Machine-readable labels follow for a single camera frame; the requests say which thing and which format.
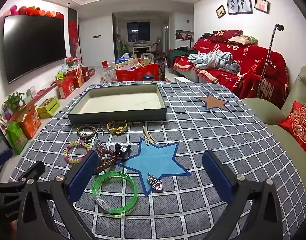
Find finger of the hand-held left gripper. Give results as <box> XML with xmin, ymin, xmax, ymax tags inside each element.
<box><xmin>0</xmin><ymin>160</ymin><xmax>45</xmax><ymax>189</ymax></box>
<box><xmin>0</xmin><ymin>148</ymin><xmax>14</xmax><ymax>168</ymax></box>

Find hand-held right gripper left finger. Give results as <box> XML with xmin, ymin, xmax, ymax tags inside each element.
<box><xmin>16</xmin><ymin>151</ymin><xmax>99</xmax><ymax>240</ymax></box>

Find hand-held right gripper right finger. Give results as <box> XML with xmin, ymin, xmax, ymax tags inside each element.
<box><xmin>202</xmin><ymin>150</ymin><xmax>283</xmax><ymax>240</ymax></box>

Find green translucent bangle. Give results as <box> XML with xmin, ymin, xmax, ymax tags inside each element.
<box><xmin>92</xmin><ymin>171</ymin><xmax>138</xmax><ymax>215</ymax></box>

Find pink yellow beaded bracelet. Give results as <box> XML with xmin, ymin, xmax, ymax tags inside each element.
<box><xmin>63</xmin><ymin>141</ymin><xmax>91</xmax><ymax>164</ymax></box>

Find silver star hair clip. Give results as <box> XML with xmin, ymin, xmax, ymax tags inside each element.
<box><xmin>94</xmin><ymin>134</ymin><xmax>105</xmax><ymax>152</ymax></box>

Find brown braided rope bracelet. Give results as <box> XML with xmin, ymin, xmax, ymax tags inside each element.
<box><xmin>76</xmin><ymin>125</ymin><xmax>97</xmax><ymax>140</ymax></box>

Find silver heart pendant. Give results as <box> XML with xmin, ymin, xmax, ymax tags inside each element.
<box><xmin>147</xmin><ymin>173</ymin><xmax>164</xmax><ymax>192</ymax></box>

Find grey-green jewelry tray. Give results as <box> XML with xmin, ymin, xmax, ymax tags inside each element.
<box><xmin>68</xmin><ymin>83</ymin><xmax>167</xmax><ymax>125</ymax></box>

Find green snack bag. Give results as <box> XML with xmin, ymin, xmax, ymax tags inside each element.
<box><xmin>6</xmin><ymin>121</ymin><xmax>28</xmax><ymax>154</ymax></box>

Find orange patterned box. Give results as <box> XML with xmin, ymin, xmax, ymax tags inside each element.
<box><xmin>18</xmin><ymin>107</ymin><xmax>42</xmax><ymax>139</ymax></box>

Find grey checked star tablecloth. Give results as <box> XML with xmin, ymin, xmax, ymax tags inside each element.
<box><xmin>9</xmin><ymin>81</ymin><xmax>306</xmax><ymax>240</ymax></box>

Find black bow hair clip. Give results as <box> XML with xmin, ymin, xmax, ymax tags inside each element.
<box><xmin>115</xmin><ymin>143</ymin><xmax>132</xmax><ymax>161</ymax></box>

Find green potted plant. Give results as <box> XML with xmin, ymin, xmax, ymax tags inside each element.
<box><xmin>4</xmin><ymin>92</ymin><xmax>25</xmax><ymax>113</ymax></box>

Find green open box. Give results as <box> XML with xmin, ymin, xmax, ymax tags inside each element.
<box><xmin>36</xmin><ymin>97</ymin><xmax>61</xmax><ymax>119</ymax></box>

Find red low shelf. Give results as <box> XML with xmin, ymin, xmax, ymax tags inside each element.
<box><xmin>8</xmin><ymin>82</ymin><xmax>60</xmax><ymax>121</ymax></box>

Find green armchair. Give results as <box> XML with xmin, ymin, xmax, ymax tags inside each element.
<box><xmin>242</xmin><ymin>65</ymin><xmax>306</xmax><ymax>162</ymax></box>

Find red patterned gift box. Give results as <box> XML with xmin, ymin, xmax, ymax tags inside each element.
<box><xmin>58</xmin><ymin>77</ymin><xmax>75</xmax><ymax>99</ymax></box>

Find red covered sofa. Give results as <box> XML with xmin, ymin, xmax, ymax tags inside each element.
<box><xmin>172</xmin><ymin>30</ymin><xmax>291</xmax><ymax>109</ymax></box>

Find red brown gift box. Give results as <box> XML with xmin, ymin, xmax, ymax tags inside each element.
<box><xmin>68</xmin><ymin>69</ymin><xmax>85</xmax><ymax>88</ymax></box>

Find red gold embroidered cushion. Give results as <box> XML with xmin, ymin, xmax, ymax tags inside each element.
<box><xmin>278</xmin><ymin>101</ymin><xmax>306</xmax><ymax>148</ymax></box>

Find dark red gift box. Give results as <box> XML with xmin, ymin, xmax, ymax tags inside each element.
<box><xmin>80</xmin><ymin>66</ymin><xmax>96</xmax><ymax>82</ymax></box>

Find red gift bag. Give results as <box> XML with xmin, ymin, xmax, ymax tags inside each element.
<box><xmin>116</xmin><ymin>69</ymin><xmax>144</xmax><ymax>82</ymax></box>
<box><xmin>142</xmin><ymin>64</ymin><xmax>160</xmax><ymax>82</ymax></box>

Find black flat television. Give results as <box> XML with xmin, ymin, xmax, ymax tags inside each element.
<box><xmin>3</xmin><ymin>15</ymin><xmax>67</xmax><ymax>84</ymax></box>

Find light blue blanket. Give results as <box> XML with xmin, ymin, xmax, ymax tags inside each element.
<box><xmin>188</xmin><ymin>51</ymin><xmax>241</xmax><ymax>74</ymax></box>

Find dark green clothes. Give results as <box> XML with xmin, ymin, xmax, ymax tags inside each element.
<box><xmin>168</xmin><ymin>47</ymin><xmax>193</xmax><ymax>66</ymax></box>

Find black tripod pole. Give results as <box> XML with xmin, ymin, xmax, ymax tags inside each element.
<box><xmin>255</xmin><ymin>24</ymin><xmax>285</xmax><ymax>99</ymax></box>

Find floral beige pillow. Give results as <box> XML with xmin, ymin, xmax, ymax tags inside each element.
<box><xmin>228</xmin><ymin>35</ymin><xmax>257</xmax><ymax>45</ymax></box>

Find red embroidered pillow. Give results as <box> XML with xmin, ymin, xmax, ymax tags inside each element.
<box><xmin>210</xmin><ymin>30</ymin><xmax>243</xmax><ymax>43</ymax></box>

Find white dining table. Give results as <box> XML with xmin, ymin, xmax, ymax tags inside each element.
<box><xmin>132</xmin><ymin>44</ymin><xmax>151</xmax><ymax>54</ymax></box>

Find dark window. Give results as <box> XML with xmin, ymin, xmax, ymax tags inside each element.
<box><xmin>127</xmin><ymin>22</ymin><xmax>150</xmax><ymax>42</ymax></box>

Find brown spiral hair tie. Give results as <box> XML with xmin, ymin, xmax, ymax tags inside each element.
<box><xmin>94</xmin><ymin>148</ymin><xmax>117</xmax><ymax>174</ymax></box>

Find yellow flower hair tie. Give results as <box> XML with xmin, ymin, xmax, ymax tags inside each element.
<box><xmin>107</xmin><ymin>120</ymin><xmax>128</xmax><ymax>135</ymax></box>

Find red wall decoration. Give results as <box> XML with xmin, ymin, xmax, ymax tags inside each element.
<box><xmin>68</xmin><ymin>20</ymin><xmax>80</xmax><ymax>58</ymax></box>

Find wall niche with decor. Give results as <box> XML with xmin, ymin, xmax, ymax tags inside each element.
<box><xmin>175</xmin><ymin>29</ymin><xmax>195</xmax><ymax>41</ymax></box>

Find small black photo frame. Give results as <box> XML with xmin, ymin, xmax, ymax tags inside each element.
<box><xmin>216</xmin><ymin>5</ymin><xmax>227</xmax><ymax>19</ymax></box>

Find double portrait photo frame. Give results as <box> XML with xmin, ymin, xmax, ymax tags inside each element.
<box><xmin>226</xmin><ymin>0</ymin><xmax>253</xmax><ymax>15</ymax></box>

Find pink picture photo frame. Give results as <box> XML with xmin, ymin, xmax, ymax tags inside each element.
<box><xmin>254</xmin><ymin>0</ymin><xmax>270</xmax><ymax>14</ymax></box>

